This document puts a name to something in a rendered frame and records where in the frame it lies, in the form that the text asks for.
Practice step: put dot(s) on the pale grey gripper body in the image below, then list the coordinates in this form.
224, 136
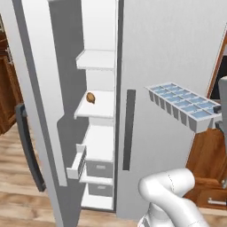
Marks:
223, 97

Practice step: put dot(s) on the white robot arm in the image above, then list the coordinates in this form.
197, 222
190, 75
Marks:
170, 192

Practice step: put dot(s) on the grey ice cube tray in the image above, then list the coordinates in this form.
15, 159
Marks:
180, 103

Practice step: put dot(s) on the white fridge door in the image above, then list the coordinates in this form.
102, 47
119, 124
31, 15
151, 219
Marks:
168, 44

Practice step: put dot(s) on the white freezer shelf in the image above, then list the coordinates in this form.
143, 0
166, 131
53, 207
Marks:
96, 60
102, 108

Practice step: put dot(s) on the grey freezer drawer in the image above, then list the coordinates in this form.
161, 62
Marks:
100, 168
100, 189

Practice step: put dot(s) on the white fridge freezer body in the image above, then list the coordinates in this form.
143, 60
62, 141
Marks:
99, 26

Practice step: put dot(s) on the white door bin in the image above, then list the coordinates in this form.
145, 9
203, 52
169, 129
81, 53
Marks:
75, 167

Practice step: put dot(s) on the white freezer door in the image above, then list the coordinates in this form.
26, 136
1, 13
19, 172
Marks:
38, 74

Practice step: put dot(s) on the brown wooden cupboards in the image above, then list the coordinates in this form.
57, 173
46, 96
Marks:
7, 88
207, 159

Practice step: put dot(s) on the brown round food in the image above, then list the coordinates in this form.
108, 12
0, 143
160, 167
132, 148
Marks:
90, 97

